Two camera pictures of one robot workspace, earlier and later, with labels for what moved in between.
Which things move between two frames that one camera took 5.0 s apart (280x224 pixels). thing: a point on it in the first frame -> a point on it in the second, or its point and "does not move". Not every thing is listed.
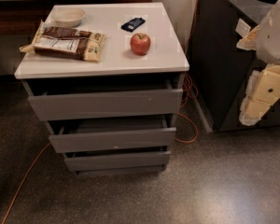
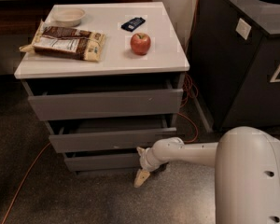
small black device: x=133 y=24 does not move
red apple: x=140 y=43 does not move
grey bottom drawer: x=118 y=161 does not move
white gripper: x=274 y=37 -> x=147 y=161
